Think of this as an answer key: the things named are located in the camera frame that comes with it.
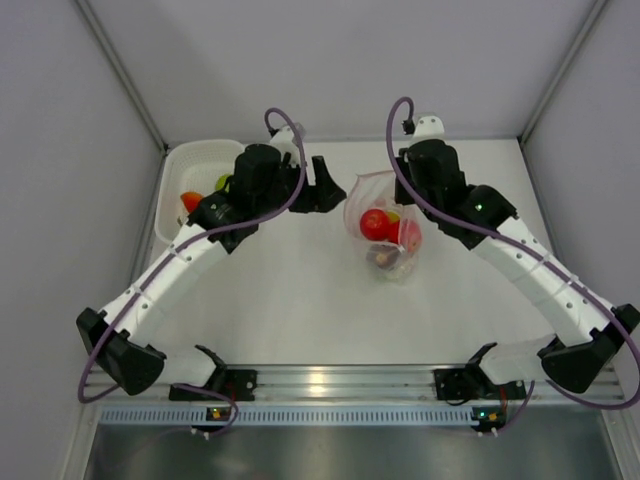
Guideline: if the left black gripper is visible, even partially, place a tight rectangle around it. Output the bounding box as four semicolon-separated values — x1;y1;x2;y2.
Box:
253;155;345;218

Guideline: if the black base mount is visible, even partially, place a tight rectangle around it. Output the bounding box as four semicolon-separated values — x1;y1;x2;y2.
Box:
433;368;476;403
169;368;258;402

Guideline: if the aluminium mounting rail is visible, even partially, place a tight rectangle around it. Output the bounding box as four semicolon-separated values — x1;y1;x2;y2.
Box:
83;365;625;405

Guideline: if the purple fake eggplant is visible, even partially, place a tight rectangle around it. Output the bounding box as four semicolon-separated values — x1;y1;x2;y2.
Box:
365;244;403;271

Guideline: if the green fake apple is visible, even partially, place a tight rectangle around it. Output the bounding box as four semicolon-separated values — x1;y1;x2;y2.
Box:
215;174;232;191

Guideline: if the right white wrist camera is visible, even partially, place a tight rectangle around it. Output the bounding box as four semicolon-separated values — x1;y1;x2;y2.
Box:
402;115;445;143

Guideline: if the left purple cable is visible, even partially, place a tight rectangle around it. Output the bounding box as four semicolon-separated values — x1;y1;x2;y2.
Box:
76;106;306;404

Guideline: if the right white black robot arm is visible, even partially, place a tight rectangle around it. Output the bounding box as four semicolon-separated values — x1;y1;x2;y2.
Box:
386;138;639;404

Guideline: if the red fake tomato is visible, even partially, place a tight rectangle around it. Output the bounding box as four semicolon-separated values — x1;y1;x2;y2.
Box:
359;208;392;241

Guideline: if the slotted white cable duct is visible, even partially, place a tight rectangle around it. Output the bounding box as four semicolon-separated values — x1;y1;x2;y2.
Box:
100;405;502;427

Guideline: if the red orange fake fruit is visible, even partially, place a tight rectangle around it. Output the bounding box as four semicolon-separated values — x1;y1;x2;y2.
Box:
180;191;203;214

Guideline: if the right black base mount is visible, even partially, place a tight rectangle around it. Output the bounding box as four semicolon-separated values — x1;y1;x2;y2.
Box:
433;368;476;403

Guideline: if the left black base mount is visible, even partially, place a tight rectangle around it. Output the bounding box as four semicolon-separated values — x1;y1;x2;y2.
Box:
169;368;258;402

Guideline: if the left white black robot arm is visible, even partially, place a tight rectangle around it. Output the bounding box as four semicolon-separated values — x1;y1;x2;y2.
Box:
76;140;346;400

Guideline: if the clear zip top bag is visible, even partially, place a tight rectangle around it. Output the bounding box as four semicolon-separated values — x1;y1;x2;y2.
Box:
343;170;423;283

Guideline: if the white perforated plastic basket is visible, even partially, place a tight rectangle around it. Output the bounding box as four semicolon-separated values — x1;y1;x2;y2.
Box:
154;139;244;245

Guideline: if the yellow fake fruit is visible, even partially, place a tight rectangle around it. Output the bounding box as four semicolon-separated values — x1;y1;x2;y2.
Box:
386;211;401;224

